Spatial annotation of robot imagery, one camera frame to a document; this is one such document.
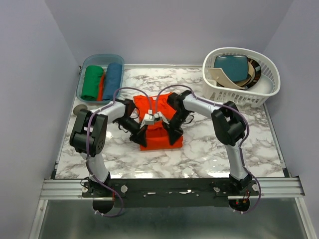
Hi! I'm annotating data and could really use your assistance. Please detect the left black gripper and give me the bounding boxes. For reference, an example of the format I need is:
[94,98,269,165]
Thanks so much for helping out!
[114,117,148,148]

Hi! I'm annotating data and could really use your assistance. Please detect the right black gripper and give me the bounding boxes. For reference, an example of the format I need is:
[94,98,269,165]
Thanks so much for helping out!
[162,110,191,145]

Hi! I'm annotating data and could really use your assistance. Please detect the orange t shirt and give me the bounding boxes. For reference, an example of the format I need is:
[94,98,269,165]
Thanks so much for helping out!
[97,73,105,101]
[133,94,183,151]

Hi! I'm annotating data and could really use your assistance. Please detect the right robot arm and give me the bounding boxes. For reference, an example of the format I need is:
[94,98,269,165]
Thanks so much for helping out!
[162,90,252,195]

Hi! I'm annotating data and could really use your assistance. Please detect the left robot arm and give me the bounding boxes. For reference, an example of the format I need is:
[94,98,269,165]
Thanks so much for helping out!
[70,99,148,197]

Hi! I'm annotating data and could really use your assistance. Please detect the tape roll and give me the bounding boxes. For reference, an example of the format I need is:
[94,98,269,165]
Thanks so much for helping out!
[73,104,88,116]

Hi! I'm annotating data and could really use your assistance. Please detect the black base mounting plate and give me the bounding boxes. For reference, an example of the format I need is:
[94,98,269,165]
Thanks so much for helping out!
[82,178,259,208]

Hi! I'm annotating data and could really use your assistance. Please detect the rolled orange t shirt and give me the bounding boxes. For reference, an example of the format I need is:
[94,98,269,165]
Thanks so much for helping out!
[97,73,105,101]

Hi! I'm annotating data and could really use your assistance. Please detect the rolled blue t shirt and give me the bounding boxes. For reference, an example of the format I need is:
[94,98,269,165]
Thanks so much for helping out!
[102,62,122,101]

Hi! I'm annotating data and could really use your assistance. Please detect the clear blue plastic bin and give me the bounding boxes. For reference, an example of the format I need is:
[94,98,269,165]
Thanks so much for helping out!
[76,54,124,105]

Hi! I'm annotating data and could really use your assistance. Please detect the beige garment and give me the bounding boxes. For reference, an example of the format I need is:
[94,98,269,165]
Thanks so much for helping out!
[208,68,255,90]

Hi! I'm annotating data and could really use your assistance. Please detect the rolled green t shirt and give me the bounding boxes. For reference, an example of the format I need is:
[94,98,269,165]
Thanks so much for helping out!
[81,65,104,101]

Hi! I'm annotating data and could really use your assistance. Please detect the white laundry basket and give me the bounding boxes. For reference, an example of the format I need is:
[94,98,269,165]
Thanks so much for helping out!
[202,47,281,108]

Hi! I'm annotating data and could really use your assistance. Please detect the teal folded garment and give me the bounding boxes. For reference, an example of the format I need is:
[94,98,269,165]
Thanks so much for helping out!
[214,55,249,82]

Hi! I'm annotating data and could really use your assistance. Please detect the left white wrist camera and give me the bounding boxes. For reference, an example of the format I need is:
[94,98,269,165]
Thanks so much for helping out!
[142,114,155,126]

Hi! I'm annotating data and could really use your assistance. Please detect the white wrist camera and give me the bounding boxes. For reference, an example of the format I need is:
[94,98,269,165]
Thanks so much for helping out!
[154,112,163,122]
[142,114,155,126]

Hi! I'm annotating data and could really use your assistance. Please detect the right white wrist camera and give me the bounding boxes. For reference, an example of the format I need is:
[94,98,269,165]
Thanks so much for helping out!
[154,112,163,122]

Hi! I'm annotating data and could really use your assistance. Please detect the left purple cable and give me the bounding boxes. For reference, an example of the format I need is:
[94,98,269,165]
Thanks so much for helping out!
[84,87,153,218]

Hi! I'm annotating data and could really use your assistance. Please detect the aluminium rail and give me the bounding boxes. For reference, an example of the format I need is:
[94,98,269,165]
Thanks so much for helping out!
[40,177,305,200]

